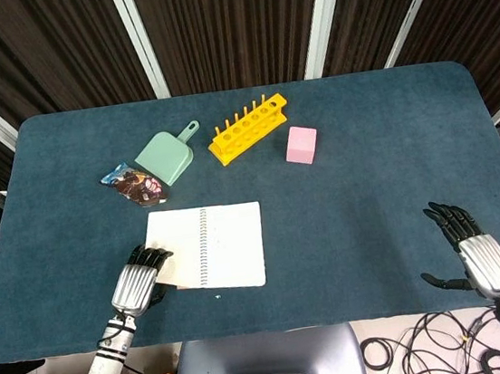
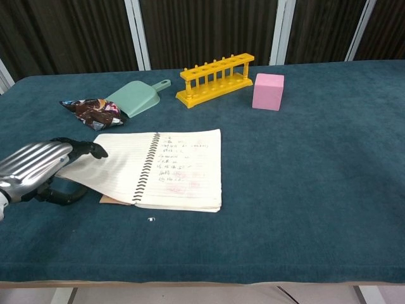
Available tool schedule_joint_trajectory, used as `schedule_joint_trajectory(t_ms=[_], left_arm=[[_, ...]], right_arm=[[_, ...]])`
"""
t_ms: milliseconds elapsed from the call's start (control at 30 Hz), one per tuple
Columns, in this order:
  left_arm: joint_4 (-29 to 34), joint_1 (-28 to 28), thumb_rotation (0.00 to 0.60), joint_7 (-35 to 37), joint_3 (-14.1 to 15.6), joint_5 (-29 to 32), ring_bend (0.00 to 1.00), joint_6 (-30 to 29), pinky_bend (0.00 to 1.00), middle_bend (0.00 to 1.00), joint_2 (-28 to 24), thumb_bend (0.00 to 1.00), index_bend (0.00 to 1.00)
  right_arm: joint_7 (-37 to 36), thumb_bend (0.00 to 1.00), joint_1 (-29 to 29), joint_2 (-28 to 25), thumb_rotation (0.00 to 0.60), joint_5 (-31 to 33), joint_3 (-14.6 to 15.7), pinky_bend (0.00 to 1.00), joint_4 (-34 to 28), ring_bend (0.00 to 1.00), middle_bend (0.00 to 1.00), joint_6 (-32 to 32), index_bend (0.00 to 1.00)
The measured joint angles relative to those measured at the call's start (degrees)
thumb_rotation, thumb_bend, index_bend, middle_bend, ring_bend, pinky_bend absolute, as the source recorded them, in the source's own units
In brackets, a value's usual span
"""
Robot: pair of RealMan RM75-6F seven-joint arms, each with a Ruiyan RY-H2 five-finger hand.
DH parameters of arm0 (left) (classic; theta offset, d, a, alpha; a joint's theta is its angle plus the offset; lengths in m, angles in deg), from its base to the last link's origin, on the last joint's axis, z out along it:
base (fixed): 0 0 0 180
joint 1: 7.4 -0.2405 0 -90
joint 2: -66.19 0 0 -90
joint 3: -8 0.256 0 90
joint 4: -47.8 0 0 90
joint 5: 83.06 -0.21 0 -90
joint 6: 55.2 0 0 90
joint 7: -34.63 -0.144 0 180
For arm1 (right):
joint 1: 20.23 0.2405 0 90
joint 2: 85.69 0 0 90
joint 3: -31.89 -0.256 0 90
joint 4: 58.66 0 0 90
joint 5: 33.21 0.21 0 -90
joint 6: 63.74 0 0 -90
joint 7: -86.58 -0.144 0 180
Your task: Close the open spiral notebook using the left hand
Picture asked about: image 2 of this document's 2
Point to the yellow test tube rack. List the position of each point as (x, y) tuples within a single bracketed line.
[(209, 90)]

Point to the spiral notebook with kraft cover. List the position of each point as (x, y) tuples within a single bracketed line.
[(180, 171)]

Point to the white frame post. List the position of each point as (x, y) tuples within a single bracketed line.
[(138, 35), (360, 31), (281, 31), (4, 77)]

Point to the green plastic dustpan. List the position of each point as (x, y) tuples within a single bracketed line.
[(136, 96)]

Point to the teal velvet table cloth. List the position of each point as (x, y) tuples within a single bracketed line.
[(300, 190)]

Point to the dark brown pleated curtain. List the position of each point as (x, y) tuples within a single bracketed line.
[(205, 28)]

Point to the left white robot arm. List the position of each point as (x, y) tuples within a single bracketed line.
[(1, 209)]

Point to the pink cube block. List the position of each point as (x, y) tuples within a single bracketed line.
[(267, 93)]

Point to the dark printed snack bag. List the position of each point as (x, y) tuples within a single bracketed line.
[(93, 114)]

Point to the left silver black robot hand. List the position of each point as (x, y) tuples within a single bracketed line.
[(34, 161)]

